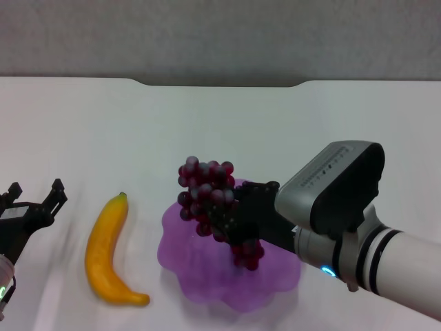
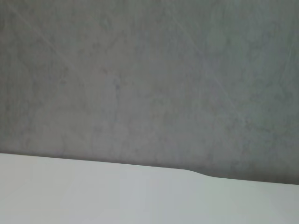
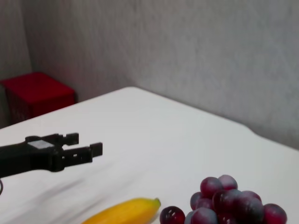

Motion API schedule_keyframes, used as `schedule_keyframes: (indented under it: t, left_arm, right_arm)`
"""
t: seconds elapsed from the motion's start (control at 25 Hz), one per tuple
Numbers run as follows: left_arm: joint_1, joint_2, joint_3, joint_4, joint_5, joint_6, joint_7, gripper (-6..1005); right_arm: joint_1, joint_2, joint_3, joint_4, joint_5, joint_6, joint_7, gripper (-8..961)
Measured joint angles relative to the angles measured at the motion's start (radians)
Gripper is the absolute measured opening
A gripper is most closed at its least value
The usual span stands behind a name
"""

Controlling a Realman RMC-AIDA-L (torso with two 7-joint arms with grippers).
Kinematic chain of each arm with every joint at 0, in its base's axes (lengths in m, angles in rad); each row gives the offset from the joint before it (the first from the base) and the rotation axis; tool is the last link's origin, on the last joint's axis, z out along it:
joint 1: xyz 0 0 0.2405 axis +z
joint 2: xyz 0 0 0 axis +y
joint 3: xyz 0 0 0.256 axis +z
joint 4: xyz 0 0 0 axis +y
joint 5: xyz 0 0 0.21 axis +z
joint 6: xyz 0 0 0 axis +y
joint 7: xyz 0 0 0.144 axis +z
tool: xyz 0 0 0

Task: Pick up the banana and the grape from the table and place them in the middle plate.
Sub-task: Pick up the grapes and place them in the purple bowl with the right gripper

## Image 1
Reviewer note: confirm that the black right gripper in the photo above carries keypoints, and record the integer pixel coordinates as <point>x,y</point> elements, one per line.
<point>268,224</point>

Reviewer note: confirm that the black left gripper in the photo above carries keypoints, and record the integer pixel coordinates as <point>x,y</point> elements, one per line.
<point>19,227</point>

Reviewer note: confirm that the dark red grape bunch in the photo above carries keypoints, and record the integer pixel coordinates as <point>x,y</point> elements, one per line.
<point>206,193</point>

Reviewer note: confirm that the yellow banana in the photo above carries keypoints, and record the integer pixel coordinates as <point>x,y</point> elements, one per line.
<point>103,248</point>

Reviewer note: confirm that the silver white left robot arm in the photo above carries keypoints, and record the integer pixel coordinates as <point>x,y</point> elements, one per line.
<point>5,286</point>

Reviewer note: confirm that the purple wavy plastic bowl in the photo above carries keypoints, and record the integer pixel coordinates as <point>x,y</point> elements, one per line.
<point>206,276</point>

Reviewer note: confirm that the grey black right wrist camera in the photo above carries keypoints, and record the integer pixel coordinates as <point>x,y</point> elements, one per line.
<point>330,186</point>

